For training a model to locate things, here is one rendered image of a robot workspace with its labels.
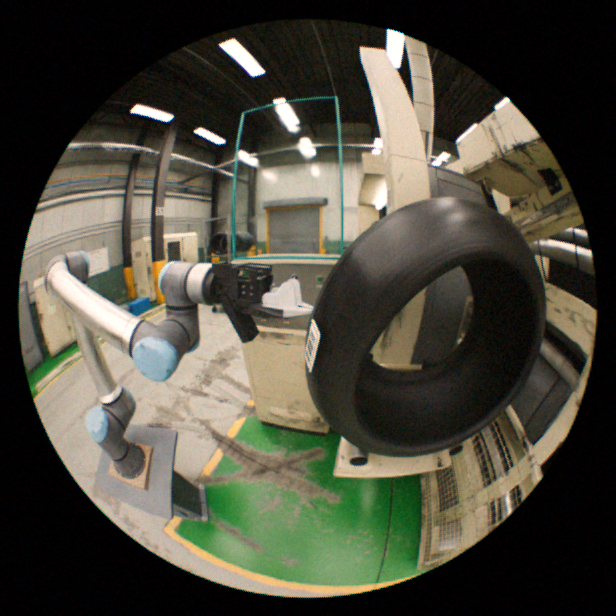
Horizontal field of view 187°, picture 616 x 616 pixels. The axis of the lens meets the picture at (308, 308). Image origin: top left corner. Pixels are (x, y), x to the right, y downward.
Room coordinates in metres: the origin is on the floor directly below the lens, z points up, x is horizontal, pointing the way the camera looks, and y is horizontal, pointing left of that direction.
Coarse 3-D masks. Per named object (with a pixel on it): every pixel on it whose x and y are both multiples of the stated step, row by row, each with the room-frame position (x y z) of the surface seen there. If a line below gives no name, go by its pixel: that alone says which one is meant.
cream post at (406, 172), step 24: (360, 48) 0.55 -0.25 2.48; (384, 72) 0.53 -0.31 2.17; (384, 96) 0.54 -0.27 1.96; (408, 96) 0.52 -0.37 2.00; (384, 120) 0.55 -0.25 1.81; (408, 120) 0.52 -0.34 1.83; (384, 144) 0.61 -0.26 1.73; (408, 144) 0.53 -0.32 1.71; (408, 168) 0.53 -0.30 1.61; (408, 192) 0.53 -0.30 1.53; (408, 312) 0.53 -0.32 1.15; (384, 336) 0.54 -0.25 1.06; (408, 336) 0.52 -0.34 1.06; (384, 360) 0.54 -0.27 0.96; (408, 360) 0.52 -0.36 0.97
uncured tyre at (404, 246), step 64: (384, 256) 0.20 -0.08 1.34; (448, 256) 0.18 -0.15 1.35; (512, 256) 0.15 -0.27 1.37; (320, 320) 0.24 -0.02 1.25; (384, 320) 0.19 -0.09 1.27; (512, 320) 0.25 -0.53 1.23; (320, 384) 0.21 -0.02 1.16; (384, 384) 0.43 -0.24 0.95; (448, 384) 0.36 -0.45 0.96; (512, 384) 0.13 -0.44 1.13; (384, 448) 0.18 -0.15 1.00
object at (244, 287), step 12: (216, 264) 0.35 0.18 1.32; (228, 264) 0.36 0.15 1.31; (240, 264) 0.36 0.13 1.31; (252, 264) 0.38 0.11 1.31; (264, 264) 0.38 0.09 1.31; (216, 276) 0.35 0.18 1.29; (228, 276) 0.34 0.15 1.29; (240, 276) 0.33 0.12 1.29; (252, 276) 0.31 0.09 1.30; (264, 276) 0.34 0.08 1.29; (216, 288) 0.35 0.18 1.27; (228, 288) 0.35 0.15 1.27; (240, 288) 0.33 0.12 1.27; (252, 288) 0.32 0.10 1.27; (264, 288) 0.36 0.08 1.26; (216, 300) 0.35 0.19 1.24; (240, 300) 0.32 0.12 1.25; (252, 300) 0.32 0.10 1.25
